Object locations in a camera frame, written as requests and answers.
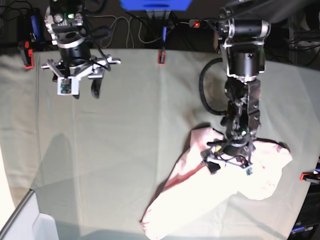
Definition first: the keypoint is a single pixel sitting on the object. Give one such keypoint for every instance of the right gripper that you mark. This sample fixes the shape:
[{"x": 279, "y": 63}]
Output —
[{"x": 94, "y": 68}]

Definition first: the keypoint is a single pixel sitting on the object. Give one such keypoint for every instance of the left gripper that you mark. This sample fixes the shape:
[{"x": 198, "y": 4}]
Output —
[{"x": 229, "y": 151}]

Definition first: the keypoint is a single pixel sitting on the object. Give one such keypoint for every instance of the pink t-shirt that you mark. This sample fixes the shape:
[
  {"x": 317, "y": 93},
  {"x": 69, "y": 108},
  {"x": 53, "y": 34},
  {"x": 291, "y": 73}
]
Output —
[{"x": 191, "y": 190}]

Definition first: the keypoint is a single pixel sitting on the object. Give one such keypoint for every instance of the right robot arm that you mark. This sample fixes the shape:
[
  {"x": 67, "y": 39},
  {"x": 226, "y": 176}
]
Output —
[{"x": 80, "y": 56}]

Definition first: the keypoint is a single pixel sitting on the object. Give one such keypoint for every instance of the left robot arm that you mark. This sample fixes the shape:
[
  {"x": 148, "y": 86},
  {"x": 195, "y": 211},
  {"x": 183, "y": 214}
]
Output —
[{"x": 241, "y": 41}]

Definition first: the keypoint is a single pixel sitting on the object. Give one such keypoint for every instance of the red black centre clamp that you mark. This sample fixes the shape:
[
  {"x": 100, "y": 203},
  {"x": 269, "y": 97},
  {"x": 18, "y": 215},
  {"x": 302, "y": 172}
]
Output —
[{"x": 161, "y": 59}]

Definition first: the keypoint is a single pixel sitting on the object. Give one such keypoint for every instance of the red black clamp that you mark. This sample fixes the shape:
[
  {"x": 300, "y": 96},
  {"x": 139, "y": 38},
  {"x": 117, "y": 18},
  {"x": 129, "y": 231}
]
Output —
[
  {"x": 311, "y": 177},
  {"x": 161, "y": 59},
  {"x": 26, "y": 53}
]

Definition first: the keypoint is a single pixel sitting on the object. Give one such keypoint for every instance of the grey-green table cloth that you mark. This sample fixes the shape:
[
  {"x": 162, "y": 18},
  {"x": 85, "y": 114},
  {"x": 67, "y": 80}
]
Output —
[{"x": 96, "y": 163}]

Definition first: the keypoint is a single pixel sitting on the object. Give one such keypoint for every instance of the red black left clamp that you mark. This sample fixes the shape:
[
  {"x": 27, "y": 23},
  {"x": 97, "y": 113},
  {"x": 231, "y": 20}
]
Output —
[{"x": 26, "y": 53}]

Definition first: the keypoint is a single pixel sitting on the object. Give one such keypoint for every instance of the red black right clamp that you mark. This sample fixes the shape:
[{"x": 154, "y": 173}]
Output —
[{"x": 311, "y": 177}]

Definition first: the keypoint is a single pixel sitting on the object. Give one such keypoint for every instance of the white power strip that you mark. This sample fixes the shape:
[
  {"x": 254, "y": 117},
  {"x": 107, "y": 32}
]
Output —
[{"x": 202, "y": 23}]

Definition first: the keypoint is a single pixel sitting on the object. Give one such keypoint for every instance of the white plastic bin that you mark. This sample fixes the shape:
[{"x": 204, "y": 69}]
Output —
[{"x": 28, "y": 223}]

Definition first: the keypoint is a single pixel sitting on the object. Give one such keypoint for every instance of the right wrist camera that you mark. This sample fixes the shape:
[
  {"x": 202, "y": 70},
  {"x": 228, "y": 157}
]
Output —
[{"x": 68, "y": 86}]

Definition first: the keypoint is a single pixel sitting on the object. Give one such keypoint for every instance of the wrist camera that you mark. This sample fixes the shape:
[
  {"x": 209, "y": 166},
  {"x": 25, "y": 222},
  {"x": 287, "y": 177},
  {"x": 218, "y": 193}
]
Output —
[
  {"x": 249, "y": 171},
  {"x": 68, "y": 86}
]

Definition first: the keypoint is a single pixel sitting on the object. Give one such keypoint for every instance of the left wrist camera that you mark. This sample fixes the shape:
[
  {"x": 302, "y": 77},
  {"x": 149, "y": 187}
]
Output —
[{"x": 249, "y": 171}]

